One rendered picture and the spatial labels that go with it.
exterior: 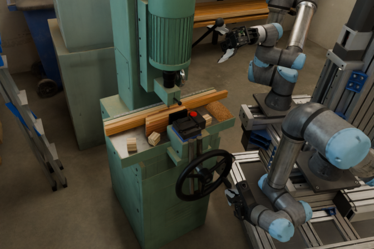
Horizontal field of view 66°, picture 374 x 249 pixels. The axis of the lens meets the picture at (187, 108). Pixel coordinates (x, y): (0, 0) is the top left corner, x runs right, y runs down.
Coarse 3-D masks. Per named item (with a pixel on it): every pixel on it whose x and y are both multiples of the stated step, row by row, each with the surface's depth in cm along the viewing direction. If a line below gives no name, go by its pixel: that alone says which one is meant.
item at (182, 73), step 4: (176, 72) 146; (180, 72) 143; (184, 72) 144; (176, 76) 147; (180, 76) 143; (184, 76) 143; (176, 80) 149; (180, 80) 144; (184, 80) 144; (176, 84) 150; (180, 84) 146; (184, 84) 146
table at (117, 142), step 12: (204, 108) 148; (216, 120) 141; (228, 120) 142; (120, 132) 130; (132, 132) 130; (144, 132) 131; (216, 132) 142; (120, 144) 124; (144, 144) 125; (156, 144) 125; (168, 144) 128; (120, 156) 118; (132, 156) 120; (144, 156) 124
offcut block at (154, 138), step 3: (153, 132) 126; (150, 135) 124; (153, 135) 124; (156, 135) 124; (159, 135) 125; (150, 138) 123; (153, 138) 123; (156, 138) 123; (159, 138) 126; (150, 141) 124; (153, 141) 123; (156, 141) 124; (153, 144) 124
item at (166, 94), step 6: (156, 78) 136; (162, 78) 136; (156, 84) 134; (162, 84) 132; (156, 90) 136; (162, 90) 130; (168, 90) 128; (174, 90) 129; (180, 90) 130; (162, 96) 132; (168, 96) 128; (174, 96) 130; (168, 102) 130; (174, 102) 132
